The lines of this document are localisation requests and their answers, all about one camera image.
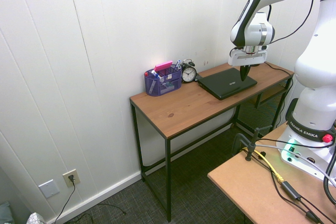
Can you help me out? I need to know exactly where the black power cord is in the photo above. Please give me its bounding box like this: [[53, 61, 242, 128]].
[[53, 175, 127, 224]]

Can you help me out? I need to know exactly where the black twin-bell alarm clock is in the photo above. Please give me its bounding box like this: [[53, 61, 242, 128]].
[[181, 58, 198, 84]]

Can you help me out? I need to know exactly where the black cable adapter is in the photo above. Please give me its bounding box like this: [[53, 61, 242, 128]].
[[280, 180, 302, 200]]

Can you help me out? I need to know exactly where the grey cable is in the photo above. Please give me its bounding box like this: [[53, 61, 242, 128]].
[[256, 144, 336, 178]]

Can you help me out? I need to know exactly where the purple mesh desk organizer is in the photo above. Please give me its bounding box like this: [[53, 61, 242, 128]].
[[143, 63, 183, 97]]

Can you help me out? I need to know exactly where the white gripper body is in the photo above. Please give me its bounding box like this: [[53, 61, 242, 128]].
[[227, 49, 269, 67]]

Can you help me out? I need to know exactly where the black metal clamp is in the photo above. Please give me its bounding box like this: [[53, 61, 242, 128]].
[[233, 125, 272, 163]]

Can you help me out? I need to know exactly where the pink eraser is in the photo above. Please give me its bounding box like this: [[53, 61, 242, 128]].
[[154, 61, 173, 72]]

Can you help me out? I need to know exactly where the brown fibreboard robot table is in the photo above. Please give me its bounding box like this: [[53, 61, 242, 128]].
[[207, 123, 336, 224]]

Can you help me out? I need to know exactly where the white blank wall plate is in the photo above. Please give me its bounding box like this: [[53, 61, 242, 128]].
[[38, 179, 62, 199]]

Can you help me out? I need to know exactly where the white patterned bed cover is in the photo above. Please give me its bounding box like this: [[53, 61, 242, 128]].
[[27, 211, 47, 224]]

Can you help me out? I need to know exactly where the black laptop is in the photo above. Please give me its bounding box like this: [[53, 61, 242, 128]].
[[196, 67, 258, 101]]

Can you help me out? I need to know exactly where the wooden desk with black frame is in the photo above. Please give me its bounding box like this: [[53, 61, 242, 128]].
[[129, 61, 295, 222]]

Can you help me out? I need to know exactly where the beige wall outlet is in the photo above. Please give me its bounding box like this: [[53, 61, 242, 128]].
[[62, 168, 80, 188]]

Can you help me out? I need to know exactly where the black cable along robot arm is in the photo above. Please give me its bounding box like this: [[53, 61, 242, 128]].
[[264, 0, 324, 45]]

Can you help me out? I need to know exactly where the yellow ethernet cable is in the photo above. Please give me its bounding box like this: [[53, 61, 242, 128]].
[[241, 147, 286, 183]]

